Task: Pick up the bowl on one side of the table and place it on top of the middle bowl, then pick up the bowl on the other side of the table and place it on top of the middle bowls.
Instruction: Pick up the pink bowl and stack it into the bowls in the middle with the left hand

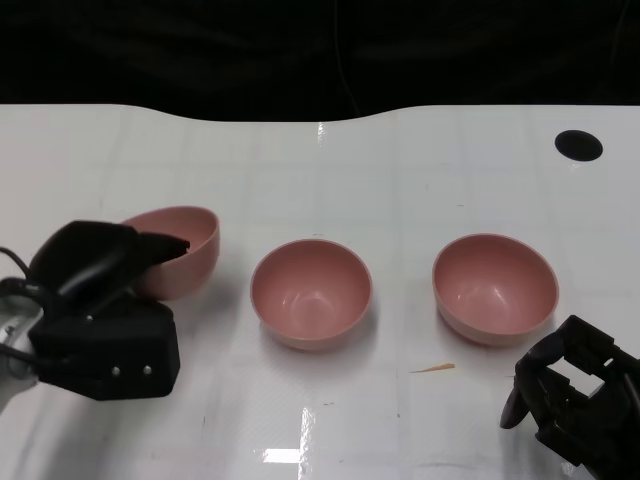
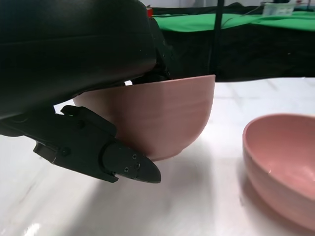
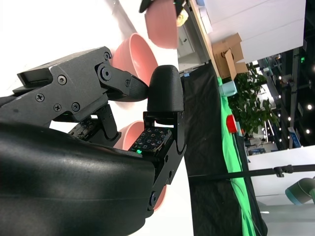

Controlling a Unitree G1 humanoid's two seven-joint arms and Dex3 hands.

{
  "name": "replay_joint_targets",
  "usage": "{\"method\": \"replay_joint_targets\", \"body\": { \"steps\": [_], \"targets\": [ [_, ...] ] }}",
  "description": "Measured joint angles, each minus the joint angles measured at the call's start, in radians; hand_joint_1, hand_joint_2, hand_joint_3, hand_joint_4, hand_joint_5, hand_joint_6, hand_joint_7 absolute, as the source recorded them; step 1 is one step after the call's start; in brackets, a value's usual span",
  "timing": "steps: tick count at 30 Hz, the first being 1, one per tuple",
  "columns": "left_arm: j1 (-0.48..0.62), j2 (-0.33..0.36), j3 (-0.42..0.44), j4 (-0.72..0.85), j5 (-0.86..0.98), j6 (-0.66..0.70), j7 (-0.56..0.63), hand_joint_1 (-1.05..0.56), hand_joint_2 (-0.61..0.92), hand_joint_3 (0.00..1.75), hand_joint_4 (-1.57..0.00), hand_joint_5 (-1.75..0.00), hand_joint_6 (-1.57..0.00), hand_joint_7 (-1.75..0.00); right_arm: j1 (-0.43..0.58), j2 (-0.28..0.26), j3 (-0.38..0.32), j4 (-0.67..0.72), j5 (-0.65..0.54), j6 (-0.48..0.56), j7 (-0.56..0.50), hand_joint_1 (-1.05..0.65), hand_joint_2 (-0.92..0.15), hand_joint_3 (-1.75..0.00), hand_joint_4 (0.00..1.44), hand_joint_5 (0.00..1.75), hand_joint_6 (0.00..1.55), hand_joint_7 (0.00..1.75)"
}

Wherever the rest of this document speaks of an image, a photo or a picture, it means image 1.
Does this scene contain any black round table grommet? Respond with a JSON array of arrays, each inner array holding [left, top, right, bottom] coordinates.
[[554, 129, 604, 162]]

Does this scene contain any black backdrop curtain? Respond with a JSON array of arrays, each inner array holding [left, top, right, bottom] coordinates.
[[0, 0, 640, 124]]

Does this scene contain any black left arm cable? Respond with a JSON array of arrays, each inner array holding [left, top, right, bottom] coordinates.
[[0, 246, 56, 311]]

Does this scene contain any pink plastic bowl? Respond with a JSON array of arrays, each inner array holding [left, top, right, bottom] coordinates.
[[119, 204, 222, 302], [432, 232, 560, 348], [249, 238, 374, 351]]

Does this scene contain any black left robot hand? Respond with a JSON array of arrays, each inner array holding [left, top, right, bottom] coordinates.
[[29, 220, 191, 321]]

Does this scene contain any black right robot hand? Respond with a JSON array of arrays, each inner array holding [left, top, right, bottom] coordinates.
[[500, 314, 640, 480]]

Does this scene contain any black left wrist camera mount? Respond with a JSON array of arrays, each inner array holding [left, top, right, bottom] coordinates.
[[28, 298, 181, 402]]

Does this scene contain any orange wood sliver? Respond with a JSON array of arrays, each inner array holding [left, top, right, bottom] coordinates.
[[408, 362, 456, 375]]

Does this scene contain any thin black hanging cable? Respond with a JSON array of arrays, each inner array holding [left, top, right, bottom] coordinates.
[[333, 0, 364, 122]]

